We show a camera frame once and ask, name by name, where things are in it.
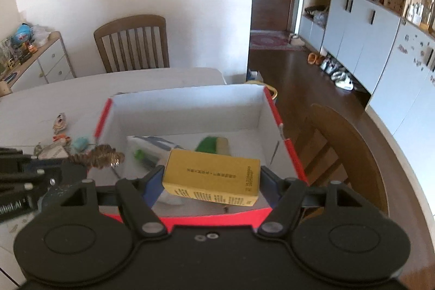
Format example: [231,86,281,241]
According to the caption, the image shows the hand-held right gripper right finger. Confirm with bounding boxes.
[256,166,367,238]

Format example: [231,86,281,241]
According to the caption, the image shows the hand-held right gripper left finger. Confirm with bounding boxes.
[57,165,170,239]

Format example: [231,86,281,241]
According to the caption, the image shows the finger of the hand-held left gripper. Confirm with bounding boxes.
[0,147,39,164]
[21,163,89,188]

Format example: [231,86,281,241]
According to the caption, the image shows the brown braided rope ornament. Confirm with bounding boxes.
[66,145,126,170]

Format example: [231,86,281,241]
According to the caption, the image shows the white green packet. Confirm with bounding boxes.
[126,135,188,205]

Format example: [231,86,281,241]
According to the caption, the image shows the yellow carton box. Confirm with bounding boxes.
[162,149,262,207]

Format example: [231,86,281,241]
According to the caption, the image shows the green tassel ornament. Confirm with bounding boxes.
[194,136,232,156]

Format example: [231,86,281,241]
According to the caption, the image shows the red cardboard box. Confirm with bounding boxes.
[93,85,310,229]

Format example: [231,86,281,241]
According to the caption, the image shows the silver foil bag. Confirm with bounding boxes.
[34,145,70,160]

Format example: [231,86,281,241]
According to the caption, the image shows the small striped toy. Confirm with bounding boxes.
[52,113,67,133]

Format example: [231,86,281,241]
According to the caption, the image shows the wooden slat-back chair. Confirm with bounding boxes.
[93,14,170,74]
[296,103,390,217]

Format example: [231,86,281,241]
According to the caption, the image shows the yellow rimmed basket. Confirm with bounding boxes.
[246,79,278,100]

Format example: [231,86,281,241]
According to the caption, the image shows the white wooden sideboard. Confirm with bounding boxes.
[0,31,76,93]

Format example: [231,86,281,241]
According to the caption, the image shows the clear plastic bag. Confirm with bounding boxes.
[31,24,57,46]

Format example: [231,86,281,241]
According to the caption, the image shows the white sneaker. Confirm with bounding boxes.
[319,57,337,73]
[331,71,356,92]

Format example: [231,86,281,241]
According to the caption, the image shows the patterned door rug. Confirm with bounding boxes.
[250,30,306,52]

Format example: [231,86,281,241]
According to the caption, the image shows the grey plastic bag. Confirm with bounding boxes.
[304,5,330,26]

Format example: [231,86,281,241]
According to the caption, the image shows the white plastic containers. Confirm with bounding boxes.
[406,3,430,26]

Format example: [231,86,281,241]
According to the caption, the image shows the grey wooden wall cabinet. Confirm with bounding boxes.
[299,0,435,138]

